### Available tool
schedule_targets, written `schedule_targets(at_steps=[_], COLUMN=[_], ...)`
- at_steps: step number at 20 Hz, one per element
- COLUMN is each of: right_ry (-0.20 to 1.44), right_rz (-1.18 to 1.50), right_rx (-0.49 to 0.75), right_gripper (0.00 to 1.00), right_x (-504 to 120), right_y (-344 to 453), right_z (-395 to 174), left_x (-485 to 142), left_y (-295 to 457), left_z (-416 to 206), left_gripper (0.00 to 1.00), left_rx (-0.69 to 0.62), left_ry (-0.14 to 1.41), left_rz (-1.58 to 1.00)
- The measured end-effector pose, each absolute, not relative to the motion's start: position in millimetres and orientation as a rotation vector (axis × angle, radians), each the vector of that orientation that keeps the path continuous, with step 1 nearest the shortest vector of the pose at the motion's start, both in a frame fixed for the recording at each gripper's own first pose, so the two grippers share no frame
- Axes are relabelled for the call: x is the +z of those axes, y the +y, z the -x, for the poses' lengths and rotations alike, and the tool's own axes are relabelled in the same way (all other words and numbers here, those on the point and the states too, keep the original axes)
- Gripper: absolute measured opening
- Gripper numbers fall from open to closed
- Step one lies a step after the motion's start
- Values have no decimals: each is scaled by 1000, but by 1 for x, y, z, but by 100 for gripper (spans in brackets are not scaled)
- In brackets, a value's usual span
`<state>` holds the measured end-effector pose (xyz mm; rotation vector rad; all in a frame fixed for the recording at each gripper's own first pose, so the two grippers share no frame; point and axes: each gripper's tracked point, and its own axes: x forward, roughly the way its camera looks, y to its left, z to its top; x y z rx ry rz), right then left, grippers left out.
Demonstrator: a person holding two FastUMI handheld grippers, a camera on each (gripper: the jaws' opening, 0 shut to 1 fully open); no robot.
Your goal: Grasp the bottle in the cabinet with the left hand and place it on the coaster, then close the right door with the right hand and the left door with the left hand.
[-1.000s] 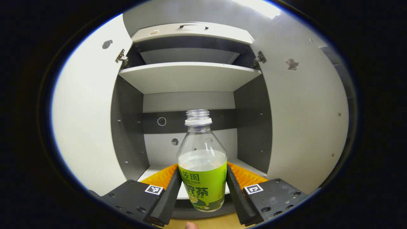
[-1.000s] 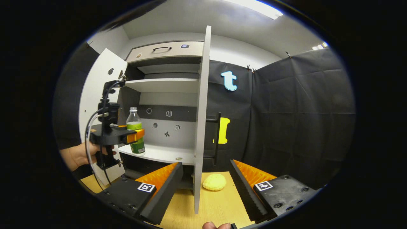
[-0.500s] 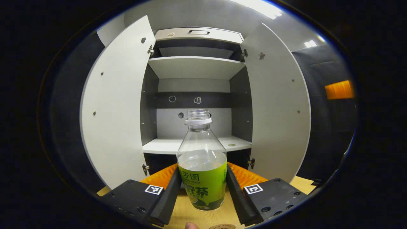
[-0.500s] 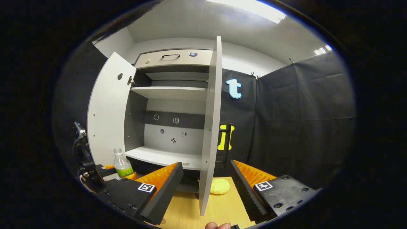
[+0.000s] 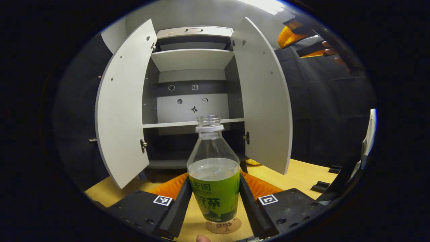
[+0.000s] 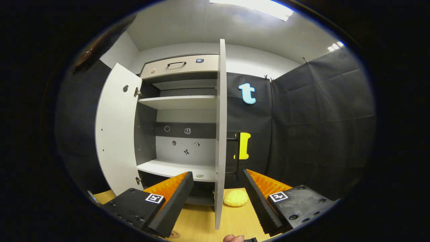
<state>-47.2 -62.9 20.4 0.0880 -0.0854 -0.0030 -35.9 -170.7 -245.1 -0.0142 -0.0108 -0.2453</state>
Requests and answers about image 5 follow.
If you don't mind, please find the white cabinet shelf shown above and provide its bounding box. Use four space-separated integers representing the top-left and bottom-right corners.
150 49 235 72
143 118 245 129

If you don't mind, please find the grey cabinet door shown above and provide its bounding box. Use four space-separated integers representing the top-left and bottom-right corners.
230 17 293 175
95 18 158 189

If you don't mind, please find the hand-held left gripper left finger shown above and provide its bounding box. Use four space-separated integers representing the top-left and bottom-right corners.
107 173 193 240

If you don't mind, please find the green label bottle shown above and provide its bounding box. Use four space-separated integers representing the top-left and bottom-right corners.
187 115 241 223

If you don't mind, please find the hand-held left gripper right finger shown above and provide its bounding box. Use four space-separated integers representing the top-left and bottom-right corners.
239 171 325 240

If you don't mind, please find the grey cabinet drawer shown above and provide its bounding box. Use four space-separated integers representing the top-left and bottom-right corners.
156 26 234 39

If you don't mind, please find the round wooden coaster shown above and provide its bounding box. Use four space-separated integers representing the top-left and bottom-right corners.
206 217 242 235

